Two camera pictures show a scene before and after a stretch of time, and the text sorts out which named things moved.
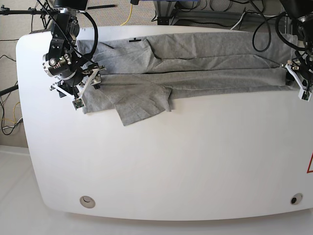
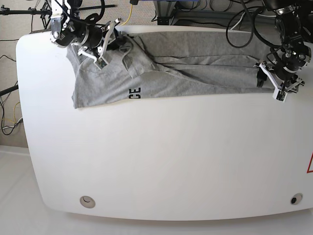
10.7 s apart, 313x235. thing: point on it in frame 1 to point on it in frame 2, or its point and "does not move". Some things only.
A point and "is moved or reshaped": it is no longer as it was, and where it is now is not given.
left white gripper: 78,102 to 101,61
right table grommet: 296,199 does not move
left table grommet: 87,201 does not move
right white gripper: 304,94 to 280,93
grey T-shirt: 141,76 is moved or reshaped
